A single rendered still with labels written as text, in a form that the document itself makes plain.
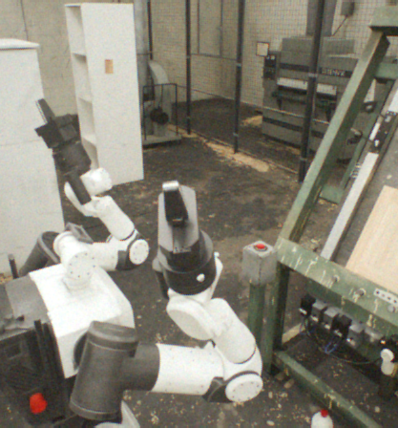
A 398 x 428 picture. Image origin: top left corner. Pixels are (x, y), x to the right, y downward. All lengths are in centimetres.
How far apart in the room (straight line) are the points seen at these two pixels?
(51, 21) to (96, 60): 447
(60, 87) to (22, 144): 617
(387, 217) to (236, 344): 127
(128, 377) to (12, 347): 24
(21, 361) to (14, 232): 265
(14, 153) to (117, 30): 223
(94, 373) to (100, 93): 437
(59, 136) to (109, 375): 64
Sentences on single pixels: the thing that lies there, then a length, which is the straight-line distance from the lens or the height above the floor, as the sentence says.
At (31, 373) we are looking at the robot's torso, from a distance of 96.
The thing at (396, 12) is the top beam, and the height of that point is 193.
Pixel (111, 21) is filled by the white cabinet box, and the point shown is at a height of 188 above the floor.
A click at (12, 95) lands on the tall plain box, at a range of 324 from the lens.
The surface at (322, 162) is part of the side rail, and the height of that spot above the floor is 127.
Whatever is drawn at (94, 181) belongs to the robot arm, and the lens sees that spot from 117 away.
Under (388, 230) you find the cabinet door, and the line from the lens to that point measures 195.
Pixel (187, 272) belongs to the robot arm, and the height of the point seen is 157.
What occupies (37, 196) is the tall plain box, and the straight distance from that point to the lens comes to 345.
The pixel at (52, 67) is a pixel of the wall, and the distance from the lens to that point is 936.
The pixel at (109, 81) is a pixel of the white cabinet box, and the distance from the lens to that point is 500.
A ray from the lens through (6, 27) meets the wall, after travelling 916.
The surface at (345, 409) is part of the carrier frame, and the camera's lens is 234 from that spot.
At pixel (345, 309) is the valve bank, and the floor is 75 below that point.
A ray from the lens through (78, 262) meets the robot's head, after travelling 89.
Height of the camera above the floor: 191
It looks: 26 degrees down
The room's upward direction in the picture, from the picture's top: straight up
